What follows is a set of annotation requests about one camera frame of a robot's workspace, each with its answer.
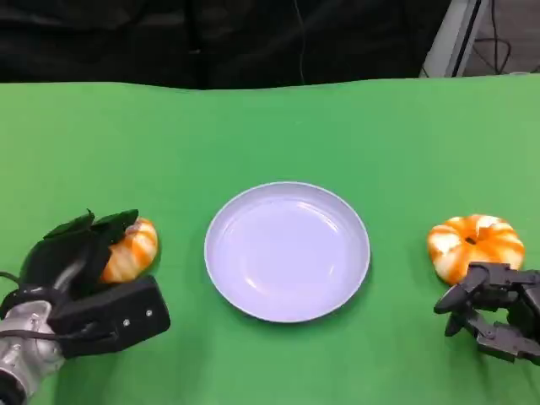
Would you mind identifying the green table cloth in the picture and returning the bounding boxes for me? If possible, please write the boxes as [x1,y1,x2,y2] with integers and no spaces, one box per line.
[0,73,540,405]

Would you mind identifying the black table drape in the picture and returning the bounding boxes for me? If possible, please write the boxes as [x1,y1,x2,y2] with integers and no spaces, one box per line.
[0,0,449,92]

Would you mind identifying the black floor cable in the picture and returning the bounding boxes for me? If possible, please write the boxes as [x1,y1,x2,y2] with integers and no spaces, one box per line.
[467,0,512,77]

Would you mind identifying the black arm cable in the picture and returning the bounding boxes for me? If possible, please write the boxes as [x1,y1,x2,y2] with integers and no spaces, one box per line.
[0,271,47,297]
[0,327,122,344]

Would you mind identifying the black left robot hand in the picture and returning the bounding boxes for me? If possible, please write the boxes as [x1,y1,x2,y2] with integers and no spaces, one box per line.
[19,208,140,303]

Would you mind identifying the grey metal frame post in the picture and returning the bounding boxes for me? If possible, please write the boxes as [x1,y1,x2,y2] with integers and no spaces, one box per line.
[418,0,490,79]

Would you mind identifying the lilac plate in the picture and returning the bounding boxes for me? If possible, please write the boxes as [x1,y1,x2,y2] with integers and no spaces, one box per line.
[204,181,371,325]

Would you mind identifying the orange white toy bread roll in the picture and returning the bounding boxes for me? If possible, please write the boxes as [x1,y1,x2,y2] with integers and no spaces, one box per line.
[99,218,159,284]
[426,213,527,286]

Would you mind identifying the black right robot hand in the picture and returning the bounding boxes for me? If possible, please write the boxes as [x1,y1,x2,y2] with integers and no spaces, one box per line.
[433,261,540,365]

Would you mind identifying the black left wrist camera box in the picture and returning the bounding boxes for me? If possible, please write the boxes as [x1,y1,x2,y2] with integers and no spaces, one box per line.
[47,274,172,360]

